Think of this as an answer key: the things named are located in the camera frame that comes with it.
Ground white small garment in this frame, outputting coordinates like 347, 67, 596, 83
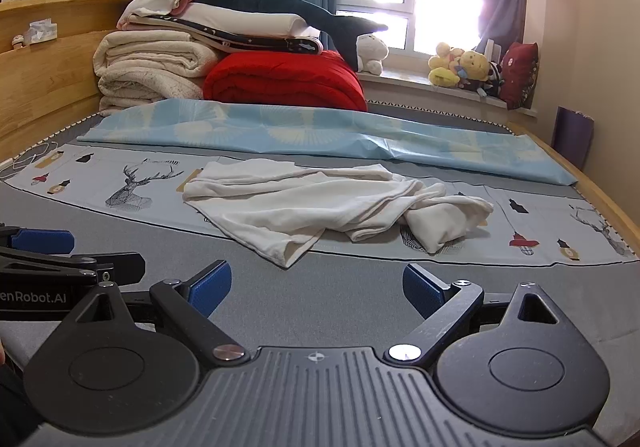
182, 159, 494, 268

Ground printed deer bed sheet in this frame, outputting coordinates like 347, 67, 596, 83
8, 144, 638, 267

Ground wooden bed headboard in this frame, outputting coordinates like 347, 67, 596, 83
1, 0, 130, 161

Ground light blue patterned sheet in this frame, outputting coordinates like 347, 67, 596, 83
82, 99, 577, 186

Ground cream folded blanket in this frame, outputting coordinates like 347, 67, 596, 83
92, 30, 221, 116

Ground tissue box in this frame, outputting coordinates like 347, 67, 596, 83
24, 19, 58, 46

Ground purple box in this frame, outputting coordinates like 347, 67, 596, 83
551, 107, 594, 170

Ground yellow plush toys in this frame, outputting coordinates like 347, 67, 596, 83
428, 43, 503, 97

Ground dark red cushion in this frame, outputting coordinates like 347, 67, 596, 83
499, 42, 539, 110

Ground red folded blanket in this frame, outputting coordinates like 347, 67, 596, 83
203, 50, 368, 112

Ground white folded pillow stack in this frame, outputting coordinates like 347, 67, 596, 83
117, 0, 323, 55

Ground white plush toy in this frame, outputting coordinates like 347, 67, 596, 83
357, 34, 388, 76

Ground dark teal shark plush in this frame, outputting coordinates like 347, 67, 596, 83
196, 0, 387, 71

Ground wooden bed side rail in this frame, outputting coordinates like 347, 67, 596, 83
506, 122, 640, 255

